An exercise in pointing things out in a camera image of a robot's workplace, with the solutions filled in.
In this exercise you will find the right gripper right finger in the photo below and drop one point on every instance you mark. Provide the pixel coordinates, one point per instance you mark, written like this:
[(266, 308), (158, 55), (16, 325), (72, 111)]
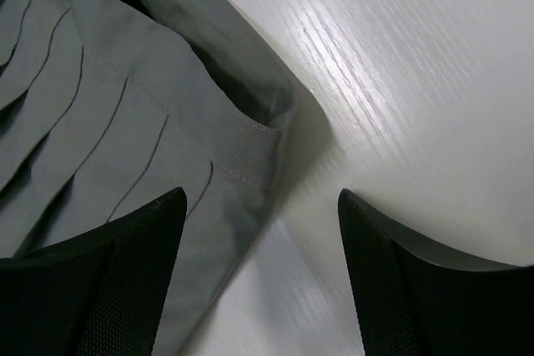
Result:
[(416, 296)]

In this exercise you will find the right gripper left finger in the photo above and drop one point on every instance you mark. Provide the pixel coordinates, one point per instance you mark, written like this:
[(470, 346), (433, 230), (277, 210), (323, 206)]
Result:
[(99, 293)]

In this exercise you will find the grey pleated skirt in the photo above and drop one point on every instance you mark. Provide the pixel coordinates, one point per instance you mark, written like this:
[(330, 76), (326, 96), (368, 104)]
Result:
[(107, 105)]

